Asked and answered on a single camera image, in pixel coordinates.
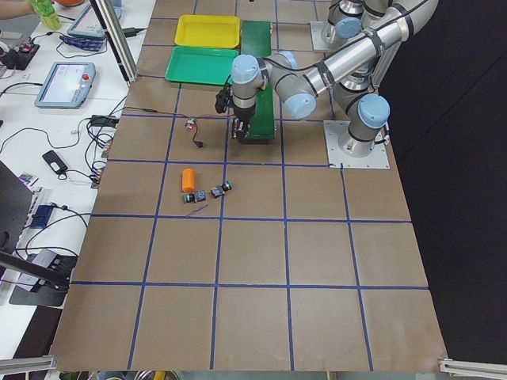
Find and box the plain orange cylinder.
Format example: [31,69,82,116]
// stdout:
[181,168,196,193]

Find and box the near teach pendant tablet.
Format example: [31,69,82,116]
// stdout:
[34,62,96,109]

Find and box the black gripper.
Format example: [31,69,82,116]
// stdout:
[231,106,256,143]

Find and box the yellow plastic tray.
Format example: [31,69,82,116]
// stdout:
[174,14,240,49]

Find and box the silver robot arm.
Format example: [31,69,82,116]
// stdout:
[323,0,364,44]
[227,1,438,158]

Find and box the black power adapter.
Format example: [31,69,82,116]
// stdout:
[90,115,119,128]

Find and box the green drink bottle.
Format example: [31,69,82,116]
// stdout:
[29,0,62,31]

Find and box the teach pendant tablet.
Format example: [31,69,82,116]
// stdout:
[34,62,96,109]
[67,5,105,40]

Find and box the aluminium frame post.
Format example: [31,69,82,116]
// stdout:
[90,0,139,83]

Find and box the green conveyor belt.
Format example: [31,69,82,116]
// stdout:
[241,20,276,144]

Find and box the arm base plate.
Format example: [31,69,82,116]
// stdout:
[310,19,360,51]
[323,120,390,169]

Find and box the motor speed controller board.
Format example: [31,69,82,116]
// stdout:
[185,118,197,130]

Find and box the far teach pendant tablet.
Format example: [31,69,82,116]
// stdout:
[67,5,105,40]

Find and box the red black power cable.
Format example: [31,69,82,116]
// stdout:
[123,105,233,151]

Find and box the loose blue tape strip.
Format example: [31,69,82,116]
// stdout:
[185,203,209,218]

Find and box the green plastic tray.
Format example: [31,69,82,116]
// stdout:
[165,46,238,86]

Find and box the green push button switch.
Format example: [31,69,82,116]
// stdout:
[211,180,233,198]

